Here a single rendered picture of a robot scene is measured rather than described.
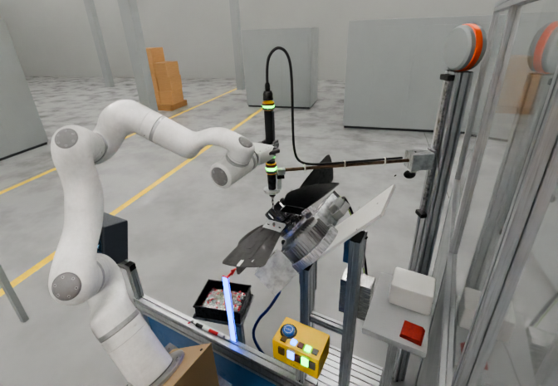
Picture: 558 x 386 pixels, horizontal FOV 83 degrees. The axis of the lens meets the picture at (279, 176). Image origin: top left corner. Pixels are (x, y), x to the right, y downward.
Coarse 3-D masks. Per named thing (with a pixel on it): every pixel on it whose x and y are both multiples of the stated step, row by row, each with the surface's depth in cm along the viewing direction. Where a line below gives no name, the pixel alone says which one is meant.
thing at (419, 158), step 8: (408, 152) 130; (416, 152) 129; (424, 152) 129; (432, 152) 129; (416, 160) 127; (424, 160) 128; (432, 160) 128; (408, 168) 132; (416, 168) 129; (424, 168) 129; (432, 168) 130
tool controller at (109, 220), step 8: (104, 216) 139; (112, 216) 140; (104, 224) 130; (112, 224) 131; (120, 224) 134; (104, 232) 128; (112, 232) 132; (120, 232) 135; (104, 240) 129; (112, 240) 132; (120, 240) 136; (104, 248) 130; (112, 248) 133; (120, 248) 137; (112, 256) 134; (120, 256) 137
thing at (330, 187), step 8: (312, 184) 114; (320, 184) 116; (328, 184) 119; (336, 184) 121; (296, 192) 117; (304, 192) 120; (312, 192) 122; (320, 192) 123; (328, 192) 125; (288, 200) 127; (296, 200) 128; (304, 200) 129; (312, 200) 129
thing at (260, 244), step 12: (264, 228) 135; (252, 240) 130; (264, 240) 128; (276, 240) 128; (240, 252) 125; (252, 252) 123; (264, 252) 121; (228, 264) 122; (252, 264) 116; (264, 264) 114
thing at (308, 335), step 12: (288, 324) 104; (300, 324) 105; (276, 336) 101; (300, 336) 100; (312, 336) 100; (324, 336) 100; (276, 348) 101; (288, 348) 97; (312, 348) 97; (324, 348) 97; (288, 360) 100; (312, 360) 94; (324, 360) 100; (312, 372) 96
